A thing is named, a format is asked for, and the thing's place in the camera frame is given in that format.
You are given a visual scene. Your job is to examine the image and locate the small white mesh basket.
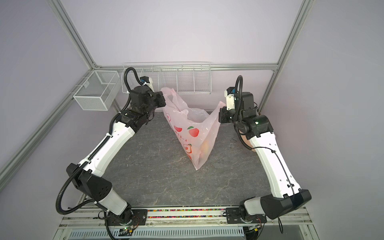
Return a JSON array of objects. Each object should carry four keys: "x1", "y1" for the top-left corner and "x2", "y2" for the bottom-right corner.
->
[{"x1": 74, "y1": 70, "x2": 121, "y2": 111}]

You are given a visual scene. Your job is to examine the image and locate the peach plastic fruit bowl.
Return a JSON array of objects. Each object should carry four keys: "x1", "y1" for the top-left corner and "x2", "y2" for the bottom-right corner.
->
[{"x1": 240, "y1": 135, "x2": 255, "y2": 152}]

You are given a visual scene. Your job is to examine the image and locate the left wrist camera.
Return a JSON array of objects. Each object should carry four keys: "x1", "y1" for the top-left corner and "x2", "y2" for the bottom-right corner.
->
[{"x1": 139, "y1": 76, "x2": 154, "y2": 92}]

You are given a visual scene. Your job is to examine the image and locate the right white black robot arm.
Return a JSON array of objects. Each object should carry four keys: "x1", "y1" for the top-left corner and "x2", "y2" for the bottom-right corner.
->
[{"x1": 219, "y1": 87, "x2": 312, "y2": 223}]

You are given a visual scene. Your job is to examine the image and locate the pink printed plastic bag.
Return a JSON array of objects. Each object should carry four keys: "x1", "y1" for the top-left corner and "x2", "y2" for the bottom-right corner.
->
[{"x1": 161, "y1": 88, "x2": 226, "y2": 170}]

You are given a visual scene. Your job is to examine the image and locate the aluminium frame profiles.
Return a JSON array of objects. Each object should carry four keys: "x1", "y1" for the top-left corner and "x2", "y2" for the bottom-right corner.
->
[{"x1": 1, "y1": 1, "x2": 314, "y2": 190}]

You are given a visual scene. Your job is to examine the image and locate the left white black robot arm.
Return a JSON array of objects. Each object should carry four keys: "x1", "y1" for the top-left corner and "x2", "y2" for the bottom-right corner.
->
[{"x1": 55, "y1": 85, "x2": 166, "y2": 225}]

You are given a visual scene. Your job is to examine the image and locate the long white wire basket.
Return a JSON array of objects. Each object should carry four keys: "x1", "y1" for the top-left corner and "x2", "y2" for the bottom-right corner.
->
[{"x1": 123, "y1": 62, "x2": 212, "y2": 94}]

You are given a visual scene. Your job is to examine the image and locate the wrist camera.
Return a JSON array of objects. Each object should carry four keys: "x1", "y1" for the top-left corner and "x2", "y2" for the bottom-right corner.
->
[
  {"x1": 139, "y1": 76, "x2": 154, "y2": 92},
  {"x1": 225, "y1": 87, "x2": 235, "y2": 111}
]

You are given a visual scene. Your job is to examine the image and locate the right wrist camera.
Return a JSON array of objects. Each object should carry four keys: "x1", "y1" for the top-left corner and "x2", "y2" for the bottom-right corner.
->
[{"x1": 225, "y1": 87, "x2": 235, "y2": 111}]

